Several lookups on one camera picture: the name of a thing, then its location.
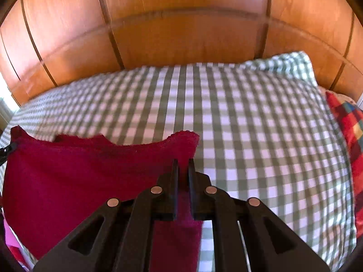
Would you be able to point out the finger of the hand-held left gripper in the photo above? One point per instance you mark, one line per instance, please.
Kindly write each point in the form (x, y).
(7, 150)

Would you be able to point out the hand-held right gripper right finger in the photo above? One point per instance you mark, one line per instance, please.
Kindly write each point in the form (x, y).
(192, 181)

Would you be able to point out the multicolour checked blanket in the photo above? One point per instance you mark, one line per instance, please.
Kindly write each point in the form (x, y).
(348, 124)

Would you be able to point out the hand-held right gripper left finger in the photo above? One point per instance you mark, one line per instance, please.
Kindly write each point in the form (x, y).
(175, 181)

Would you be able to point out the green white checked pillow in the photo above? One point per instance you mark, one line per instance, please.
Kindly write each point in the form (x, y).
(289, 65)

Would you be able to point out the dark red pants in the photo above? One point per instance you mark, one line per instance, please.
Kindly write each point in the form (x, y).
(85, 181)

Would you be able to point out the pink cloth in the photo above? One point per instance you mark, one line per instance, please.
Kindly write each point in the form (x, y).
(14, 240)

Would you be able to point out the wooden wardrobe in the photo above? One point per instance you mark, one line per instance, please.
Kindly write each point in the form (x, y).
(184, 34)

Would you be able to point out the green white checked bedsheet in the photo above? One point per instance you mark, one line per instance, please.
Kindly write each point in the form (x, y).
(255, 147)

